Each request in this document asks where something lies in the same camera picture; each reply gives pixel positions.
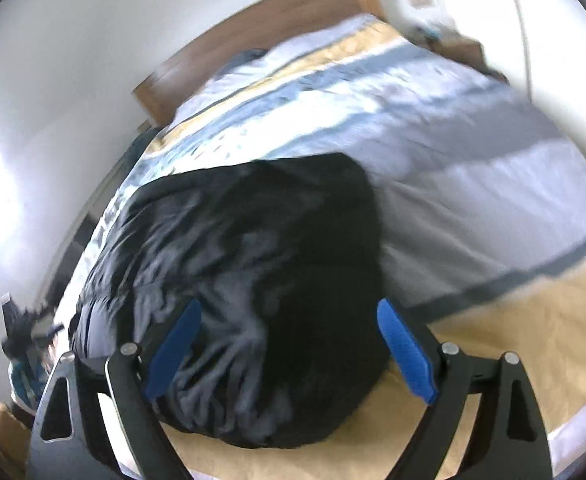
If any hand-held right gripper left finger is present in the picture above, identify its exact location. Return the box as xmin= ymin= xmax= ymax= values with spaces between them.
xmin=26 ymin=299 xmax=204 ymax=480

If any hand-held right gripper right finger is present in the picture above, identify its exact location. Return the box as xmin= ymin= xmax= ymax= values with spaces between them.
xmin=377 ymin=299 xmax=554 ymax=480

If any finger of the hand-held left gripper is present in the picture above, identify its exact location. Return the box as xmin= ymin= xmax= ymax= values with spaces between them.
xmin=0 ymin=294 xmax=65 ymax=357

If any black puffer jacket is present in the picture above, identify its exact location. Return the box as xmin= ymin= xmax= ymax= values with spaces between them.
xmin=68 ymin=152 xmax=389 ymax=450

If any striped duvet bed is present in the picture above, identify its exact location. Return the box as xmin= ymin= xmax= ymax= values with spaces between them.
xmin=68 ymin=12 xmax=586 ymax=480

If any dark blue cloth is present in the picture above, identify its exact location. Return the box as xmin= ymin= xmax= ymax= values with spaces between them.
xmin=128 ymin=127 xmax=161 ymax=166

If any blue-grey pillow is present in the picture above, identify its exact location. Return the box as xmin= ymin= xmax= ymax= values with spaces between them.
xmin=228 ymin=49 xmax=269 ymax=68

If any wooden nightstand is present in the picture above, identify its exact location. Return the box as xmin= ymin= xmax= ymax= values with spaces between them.
xmin=430 ymin=37 xmax=484 ymax=68

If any white wardrobe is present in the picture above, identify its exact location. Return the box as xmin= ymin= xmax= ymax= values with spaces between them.
xmin=418 ymin=0 xmax=586 ymax=126

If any wooden headboard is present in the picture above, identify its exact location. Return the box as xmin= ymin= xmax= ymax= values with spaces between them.
xmin=133 ymin=0 xmax=389 ymax=128

